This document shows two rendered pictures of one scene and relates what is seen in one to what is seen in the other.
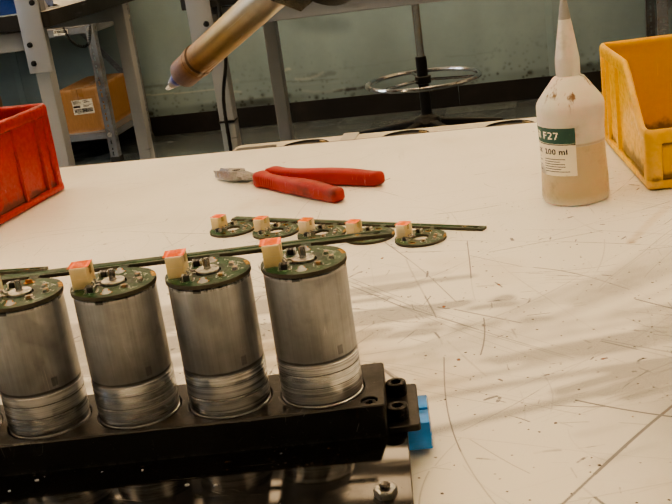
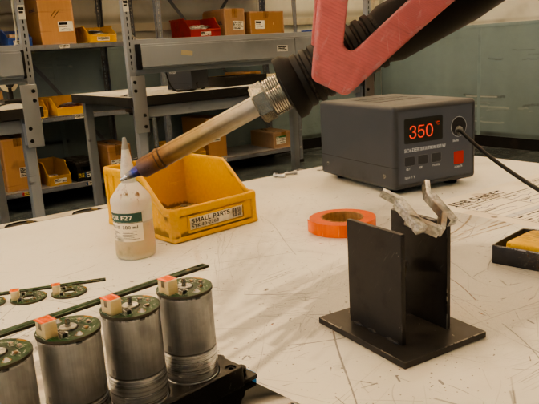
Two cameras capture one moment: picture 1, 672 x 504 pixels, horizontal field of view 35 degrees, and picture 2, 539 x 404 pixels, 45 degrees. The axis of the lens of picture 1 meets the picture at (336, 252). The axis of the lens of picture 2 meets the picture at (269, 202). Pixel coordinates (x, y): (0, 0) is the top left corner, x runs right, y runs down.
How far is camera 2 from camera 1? 0.20 m
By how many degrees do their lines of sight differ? 45
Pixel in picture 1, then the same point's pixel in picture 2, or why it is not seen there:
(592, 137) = (149, 216)
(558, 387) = (270, 342)
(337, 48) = not seen: outside the picture
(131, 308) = (97, 341)
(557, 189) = (132, 250)
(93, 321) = (73, 357)
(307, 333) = (203, 332)
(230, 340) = (159, 349)
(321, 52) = not seen: outside the picture
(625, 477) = (360, 369)
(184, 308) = (131, 333)
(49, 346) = (34, 388)
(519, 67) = not seen: outside the picture
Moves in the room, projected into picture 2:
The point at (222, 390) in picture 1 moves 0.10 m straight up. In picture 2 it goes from (155, 385) to (129, 147)
